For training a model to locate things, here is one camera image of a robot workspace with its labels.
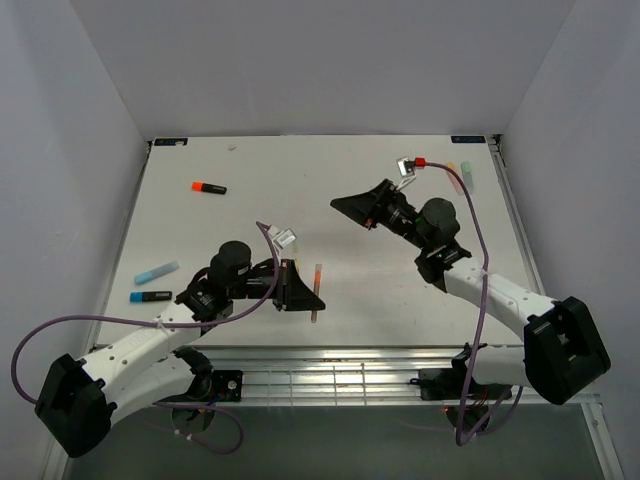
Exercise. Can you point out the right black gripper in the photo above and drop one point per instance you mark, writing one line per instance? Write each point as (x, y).
(378, 201)

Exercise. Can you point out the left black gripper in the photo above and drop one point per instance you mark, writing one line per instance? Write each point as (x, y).
(285, 285)

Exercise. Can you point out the thin orange highlighter pen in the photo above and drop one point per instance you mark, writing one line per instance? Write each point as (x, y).
(316, 290)

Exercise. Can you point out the black orange-capped highlighter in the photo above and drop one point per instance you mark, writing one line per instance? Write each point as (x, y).
(208, 188)

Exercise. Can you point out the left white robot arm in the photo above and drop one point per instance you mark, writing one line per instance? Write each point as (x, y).
(81, 399)

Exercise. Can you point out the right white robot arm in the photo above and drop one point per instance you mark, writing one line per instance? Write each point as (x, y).
(561, 351)

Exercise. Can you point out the pastel orange highlighter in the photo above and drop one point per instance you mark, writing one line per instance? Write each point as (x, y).
(453, 176)

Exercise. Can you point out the pastel green highlighter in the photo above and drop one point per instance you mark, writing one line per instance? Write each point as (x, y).
(467, 175)

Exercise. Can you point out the pastel blue highlighter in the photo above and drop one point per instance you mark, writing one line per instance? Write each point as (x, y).
(155, 273)

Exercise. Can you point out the black blue-capped highlighter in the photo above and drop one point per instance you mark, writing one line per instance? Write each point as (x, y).
(150, 296)

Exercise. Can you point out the left blue corner label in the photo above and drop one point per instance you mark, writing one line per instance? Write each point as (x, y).
(170, 142)

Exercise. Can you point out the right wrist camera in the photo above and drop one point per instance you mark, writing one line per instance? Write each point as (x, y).
(407, 171)

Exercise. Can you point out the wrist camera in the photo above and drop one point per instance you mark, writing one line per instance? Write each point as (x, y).
(282, 238)
(407, 171)

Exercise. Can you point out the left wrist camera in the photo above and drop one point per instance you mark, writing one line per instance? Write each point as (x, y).
(282, 238)

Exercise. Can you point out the aluminium frame rails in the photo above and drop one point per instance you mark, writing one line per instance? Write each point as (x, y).
(323, 377)

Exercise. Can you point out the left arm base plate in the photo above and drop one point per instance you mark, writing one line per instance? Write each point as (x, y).
(225, 386)

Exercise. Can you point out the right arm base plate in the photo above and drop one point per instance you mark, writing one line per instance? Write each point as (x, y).
(447, 384)

